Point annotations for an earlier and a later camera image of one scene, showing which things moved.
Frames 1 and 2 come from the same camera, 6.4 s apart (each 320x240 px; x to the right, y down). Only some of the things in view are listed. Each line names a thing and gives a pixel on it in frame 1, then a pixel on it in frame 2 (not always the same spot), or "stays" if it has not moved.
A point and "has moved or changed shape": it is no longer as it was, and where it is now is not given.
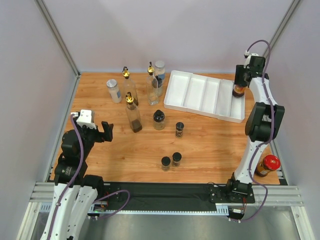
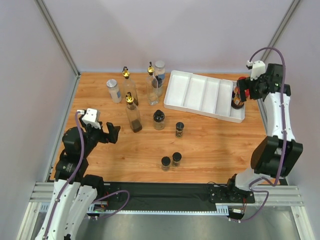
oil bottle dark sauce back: x=129 y=86 stays
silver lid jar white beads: x=114 y=90 stays
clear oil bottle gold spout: x=152 y=86 stays
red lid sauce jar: x=270 y=162 has moved or changed shape
